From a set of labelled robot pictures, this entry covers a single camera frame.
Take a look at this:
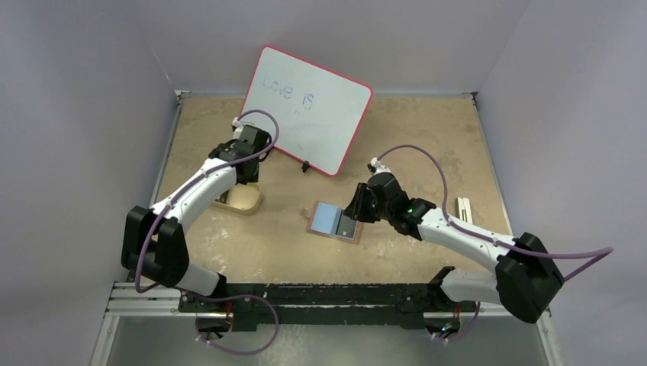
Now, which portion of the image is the dark credit card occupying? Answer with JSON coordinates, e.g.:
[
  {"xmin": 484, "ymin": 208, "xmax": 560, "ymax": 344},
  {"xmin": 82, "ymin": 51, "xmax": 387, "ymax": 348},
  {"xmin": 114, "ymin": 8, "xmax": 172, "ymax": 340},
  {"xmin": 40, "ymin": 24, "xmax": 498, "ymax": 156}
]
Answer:
[{"xmin": 335, "ymin": 214, "xmax": 358, "ymax": 240}]

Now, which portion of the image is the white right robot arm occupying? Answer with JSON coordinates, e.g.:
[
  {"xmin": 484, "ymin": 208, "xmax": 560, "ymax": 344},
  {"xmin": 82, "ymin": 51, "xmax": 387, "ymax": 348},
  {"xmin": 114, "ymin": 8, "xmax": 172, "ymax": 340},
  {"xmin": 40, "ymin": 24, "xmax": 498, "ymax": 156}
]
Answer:
[{"xmin": 343, "ymin": 172, "xmax": 565, "ymax": 323}]

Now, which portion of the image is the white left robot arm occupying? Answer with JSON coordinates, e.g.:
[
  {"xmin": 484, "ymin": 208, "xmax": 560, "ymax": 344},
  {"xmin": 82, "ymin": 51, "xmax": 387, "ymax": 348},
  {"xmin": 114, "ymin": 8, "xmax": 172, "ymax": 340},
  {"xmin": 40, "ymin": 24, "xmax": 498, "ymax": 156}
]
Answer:
[{"xmin": 121, "ymin": 124, "xmax": 274, "ymax": 312}]

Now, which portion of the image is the cream oval tray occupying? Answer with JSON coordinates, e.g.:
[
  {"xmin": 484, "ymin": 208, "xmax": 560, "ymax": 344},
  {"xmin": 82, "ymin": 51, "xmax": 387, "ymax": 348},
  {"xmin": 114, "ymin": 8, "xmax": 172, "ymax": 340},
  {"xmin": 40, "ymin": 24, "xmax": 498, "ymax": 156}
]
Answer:
[{"xmin": 211, "ymin": 183, "xmax": 263, "ymax": 216}]

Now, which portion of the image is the pink framed whiteboard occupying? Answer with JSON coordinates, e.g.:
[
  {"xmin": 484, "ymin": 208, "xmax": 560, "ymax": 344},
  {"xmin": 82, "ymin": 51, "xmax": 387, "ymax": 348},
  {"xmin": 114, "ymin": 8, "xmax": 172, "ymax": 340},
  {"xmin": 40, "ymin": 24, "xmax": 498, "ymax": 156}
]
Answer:
[{"xmin": 241, "ymin": 46, "xmax": 373, "ymax": 176}]

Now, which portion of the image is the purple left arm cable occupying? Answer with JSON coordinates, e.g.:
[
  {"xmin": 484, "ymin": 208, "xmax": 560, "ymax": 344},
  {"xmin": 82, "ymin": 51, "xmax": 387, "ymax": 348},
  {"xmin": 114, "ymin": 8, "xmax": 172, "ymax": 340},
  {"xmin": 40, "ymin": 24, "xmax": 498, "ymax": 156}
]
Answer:
[{"xmin": 134, "ymin": 109, "xmax": 280, "ymax": 294}]

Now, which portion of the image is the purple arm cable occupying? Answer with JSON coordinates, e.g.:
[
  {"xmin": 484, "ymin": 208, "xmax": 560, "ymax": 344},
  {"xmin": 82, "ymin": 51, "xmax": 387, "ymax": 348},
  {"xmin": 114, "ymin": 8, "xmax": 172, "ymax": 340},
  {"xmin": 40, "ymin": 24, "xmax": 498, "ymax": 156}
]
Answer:
[
  {"xmin": 376, "ymin": 145, "xmax": 614, "ymax": 283},
  {"xmin": 134, "ymin": 109, "xmax": 280, "ymax": 294}
]

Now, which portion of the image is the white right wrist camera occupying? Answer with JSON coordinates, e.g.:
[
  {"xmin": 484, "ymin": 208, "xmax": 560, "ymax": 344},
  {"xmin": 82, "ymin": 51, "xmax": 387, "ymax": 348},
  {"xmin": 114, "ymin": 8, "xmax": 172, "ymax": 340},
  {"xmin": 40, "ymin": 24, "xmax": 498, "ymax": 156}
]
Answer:
[{"xmin": 367, "ymin": 157, "xmax": 391, "ymax": 175}]

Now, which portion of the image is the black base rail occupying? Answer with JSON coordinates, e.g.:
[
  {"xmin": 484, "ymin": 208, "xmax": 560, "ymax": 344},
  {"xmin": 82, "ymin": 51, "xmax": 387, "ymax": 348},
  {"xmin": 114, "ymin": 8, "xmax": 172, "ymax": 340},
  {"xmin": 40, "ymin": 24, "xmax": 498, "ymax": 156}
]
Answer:
[{"xmin": 179, "ymin": 267, "xmax": 476, "ymax": 332}]

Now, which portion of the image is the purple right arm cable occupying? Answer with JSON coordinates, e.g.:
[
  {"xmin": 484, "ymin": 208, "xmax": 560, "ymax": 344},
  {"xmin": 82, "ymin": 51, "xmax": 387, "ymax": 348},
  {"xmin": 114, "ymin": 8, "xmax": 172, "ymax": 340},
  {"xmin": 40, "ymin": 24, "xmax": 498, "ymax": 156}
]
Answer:
[{"xmin": 376, "ymin": 145, "xmax": 614, "ymax": 283}]

